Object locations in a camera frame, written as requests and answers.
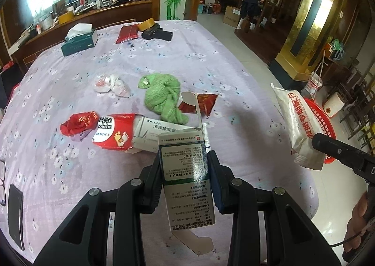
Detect red mesh basket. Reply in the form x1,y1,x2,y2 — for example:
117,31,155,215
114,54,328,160
302,98,338,166

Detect cardboard box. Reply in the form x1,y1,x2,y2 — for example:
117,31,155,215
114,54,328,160
223,5,242,27

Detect wooden chair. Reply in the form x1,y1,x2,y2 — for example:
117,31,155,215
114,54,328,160
341,63,375,149

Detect green and white medicine box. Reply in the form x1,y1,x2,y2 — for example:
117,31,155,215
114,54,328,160
157,92,216,256

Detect red and white pouch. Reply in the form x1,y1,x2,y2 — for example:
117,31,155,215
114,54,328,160
92,113,139,156

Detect white packet red print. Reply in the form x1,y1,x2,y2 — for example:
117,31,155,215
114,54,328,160
271,83,325,170

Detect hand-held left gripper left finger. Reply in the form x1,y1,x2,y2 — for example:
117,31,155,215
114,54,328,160
48,156,163,266

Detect green towel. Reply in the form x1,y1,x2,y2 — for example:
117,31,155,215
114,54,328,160
138,73,190,126

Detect red foil wrapper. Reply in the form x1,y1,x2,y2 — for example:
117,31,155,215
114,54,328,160
179,93,219,118

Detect wooden stair railing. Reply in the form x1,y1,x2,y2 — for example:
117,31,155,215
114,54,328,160
249,0,305,34

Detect paper towel roll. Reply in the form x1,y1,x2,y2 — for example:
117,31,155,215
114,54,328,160
323,93,342,118

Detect person's right hand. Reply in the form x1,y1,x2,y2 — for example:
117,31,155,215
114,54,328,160
343,192,372,252

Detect green bag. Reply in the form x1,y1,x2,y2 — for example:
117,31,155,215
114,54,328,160
330,40,345,59

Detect torn white medicine box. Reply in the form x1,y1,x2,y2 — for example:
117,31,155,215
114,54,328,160
133,116,212,154

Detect dark red flat packet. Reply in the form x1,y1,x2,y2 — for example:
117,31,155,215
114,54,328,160
116,24,138,44

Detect dark jacket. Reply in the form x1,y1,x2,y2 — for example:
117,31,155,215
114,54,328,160
242,0,262,20

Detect black cable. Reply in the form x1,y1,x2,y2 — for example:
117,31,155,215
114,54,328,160
330,223,368,249

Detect white bucket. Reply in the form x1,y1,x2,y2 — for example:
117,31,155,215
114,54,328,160
305,71,323,100

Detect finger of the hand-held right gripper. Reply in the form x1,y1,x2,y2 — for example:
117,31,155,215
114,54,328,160
311,133,367,172

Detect teal tissue box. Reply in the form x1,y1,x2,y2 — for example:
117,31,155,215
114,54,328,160
61,24,99,56

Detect wooden counter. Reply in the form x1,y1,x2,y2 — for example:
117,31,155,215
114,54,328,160
9,0,155,59

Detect crumpled red plastic bag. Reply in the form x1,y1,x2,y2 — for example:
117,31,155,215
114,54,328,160
60,110,99,141

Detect black eyeglasses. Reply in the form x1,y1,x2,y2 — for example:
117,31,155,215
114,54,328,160
0,160,7,207

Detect black phone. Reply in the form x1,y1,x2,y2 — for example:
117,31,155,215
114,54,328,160
7,184,24,251

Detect yellow tape roll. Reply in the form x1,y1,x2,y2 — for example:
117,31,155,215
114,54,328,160
138,19,160,32

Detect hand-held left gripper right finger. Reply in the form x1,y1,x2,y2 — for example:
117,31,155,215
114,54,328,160
206,151,342,266

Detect gold framed pillar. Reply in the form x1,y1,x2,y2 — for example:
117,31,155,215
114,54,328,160
269,0,365,80

